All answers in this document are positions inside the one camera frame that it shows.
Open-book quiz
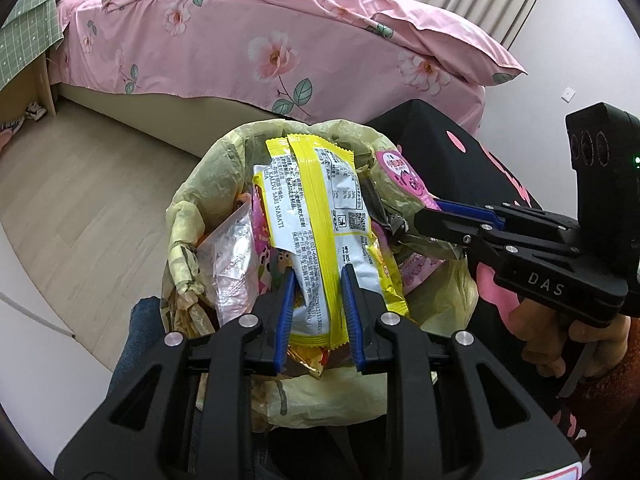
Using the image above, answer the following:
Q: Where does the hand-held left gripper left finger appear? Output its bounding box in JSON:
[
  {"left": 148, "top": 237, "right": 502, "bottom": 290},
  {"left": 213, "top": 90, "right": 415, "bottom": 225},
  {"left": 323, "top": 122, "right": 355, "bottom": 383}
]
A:
[{"left": 52, "top": 270, "right": 298, "bottom": 480}]

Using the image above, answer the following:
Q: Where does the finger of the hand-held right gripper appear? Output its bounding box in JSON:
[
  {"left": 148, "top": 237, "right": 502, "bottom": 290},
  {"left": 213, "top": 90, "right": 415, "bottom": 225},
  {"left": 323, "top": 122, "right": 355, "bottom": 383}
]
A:
[
  {"left": 432, "top": 198, "right": 581, "bottom": 232},
  {"left": 406, "top": 206, "right": 572, "bottom": 267}
]

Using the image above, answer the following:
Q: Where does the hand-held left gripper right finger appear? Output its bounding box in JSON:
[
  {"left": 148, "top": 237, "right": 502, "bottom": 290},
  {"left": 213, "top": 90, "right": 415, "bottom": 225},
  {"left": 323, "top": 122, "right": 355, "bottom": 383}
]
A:
[{"left": 340, "top": 264, "right": 583, "bottom": 480}]

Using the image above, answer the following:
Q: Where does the gold foil wrapper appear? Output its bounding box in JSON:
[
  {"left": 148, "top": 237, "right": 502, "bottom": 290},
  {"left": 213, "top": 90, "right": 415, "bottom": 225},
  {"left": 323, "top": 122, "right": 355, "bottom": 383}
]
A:
[{"left": 285, "top": 342, "right": 334, "bottom": 379}]

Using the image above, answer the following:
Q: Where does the long pink wrapper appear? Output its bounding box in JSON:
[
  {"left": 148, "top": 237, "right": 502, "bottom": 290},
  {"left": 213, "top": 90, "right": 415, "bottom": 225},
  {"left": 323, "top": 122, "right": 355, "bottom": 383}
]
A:
[{"left": 397, "top": 252, "right": 454, "bottom": 294}]

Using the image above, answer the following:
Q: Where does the pink paddle-shaped packet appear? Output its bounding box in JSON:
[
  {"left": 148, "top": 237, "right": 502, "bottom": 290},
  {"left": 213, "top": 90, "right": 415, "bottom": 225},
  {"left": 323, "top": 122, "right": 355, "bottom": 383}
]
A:
[{"left": 374, "top": 148, "right": 442, "bottom": 212}]

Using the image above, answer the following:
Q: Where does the yellow snack packet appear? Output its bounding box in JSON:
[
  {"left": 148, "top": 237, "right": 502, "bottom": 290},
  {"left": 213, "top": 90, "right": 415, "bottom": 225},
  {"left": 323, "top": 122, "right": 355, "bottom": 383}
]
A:
[{"left": 251, "top": 132, "right": 412, "bottom": 352}]

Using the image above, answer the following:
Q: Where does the trash bin with yellow bag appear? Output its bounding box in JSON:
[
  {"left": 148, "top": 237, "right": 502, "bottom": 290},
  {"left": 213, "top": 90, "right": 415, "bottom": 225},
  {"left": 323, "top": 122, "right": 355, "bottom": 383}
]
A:
[{"left": 160, "top": 117, "right": 479, "bottom": 434}]

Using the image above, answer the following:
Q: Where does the person's right forearm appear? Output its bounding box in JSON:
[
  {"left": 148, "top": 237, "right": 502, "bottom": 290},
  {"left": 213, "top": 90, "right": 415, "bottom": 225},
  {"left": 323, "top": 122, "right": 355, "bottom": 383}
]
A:
[{"left": 549, "top": 360, "right": 640, "bottom": 463}]

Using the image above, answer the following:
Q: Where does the person's right hand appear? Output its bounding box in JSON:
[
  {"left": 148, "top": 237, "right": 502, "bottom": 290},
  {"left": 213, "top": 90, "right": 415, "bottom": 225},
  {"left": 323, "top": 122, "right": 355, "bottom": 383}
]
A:
[{"left": 510, "top": 298, "right": 633, "bottom": 378}]

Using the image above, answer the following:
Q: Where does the pink cartoon snack wrapper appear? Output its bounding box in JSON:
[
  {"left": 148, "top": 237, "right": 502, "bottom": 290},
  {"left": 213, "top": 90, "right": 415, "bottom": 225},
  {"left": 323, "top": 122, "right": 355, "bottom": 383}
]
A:
[{"left": 250, "top": 185, "right": 282, "bottom": 292}]

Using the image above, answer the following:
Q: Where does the black pink-patterned tablecloth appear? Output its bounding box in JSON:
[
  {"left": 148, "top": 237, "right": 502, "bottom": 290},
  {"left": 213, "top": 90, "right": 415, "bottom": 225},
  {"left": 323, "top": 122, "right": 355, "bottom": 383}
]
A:
[{"left": 367, "top": 100, "right": 566, "bottom": 411}]

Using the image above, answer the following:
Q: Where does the person's leg in jeans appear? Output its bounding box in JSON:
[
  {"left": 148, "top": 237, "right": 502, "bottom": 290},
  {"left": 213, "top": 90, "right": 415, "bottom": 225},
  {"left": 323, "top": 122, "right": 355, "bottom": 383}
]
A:
[{"left": 109, "top": 297, "right": 177, "bottom": 402}]

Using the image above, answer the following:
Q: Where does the pink floral duvet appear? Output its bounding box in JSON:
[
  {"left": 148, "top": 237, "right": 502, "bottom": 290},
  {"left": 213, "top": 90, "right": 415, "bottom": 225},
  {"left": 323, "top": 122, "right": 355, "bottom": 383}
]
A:
[{"left": 102, "top": 0, "right": 526, "bottom": 87}]

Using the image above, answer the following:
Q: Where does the bed with pink floral sheet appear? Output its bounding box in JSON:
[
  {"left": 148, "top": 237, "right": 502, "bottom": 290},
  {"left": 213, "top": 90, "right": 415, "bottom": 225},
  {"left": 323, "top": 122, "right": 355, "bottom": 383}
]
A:
[{"left": 52, "top": 0, "right": 526, "bottom": 159}]

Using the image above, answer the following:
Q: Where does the wooden nightstand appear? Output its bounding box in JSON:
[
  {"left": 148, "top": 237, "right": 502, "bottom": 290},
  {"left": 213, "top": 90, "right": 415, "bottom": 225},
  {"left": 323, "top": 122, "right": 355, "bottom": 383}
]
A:
[{"left": 0, "top": 47, "right": 59, "bottom": 127}]

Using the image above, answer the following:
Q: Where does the green checked cloth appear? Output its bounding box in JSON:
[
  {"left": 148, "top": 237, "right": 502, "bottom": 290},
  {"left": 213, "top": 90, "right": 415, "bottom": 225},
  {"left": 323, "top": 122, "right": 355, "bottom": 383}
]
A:
[{"left": 0, "top": 0, "right": 69, "bottom": 92}]

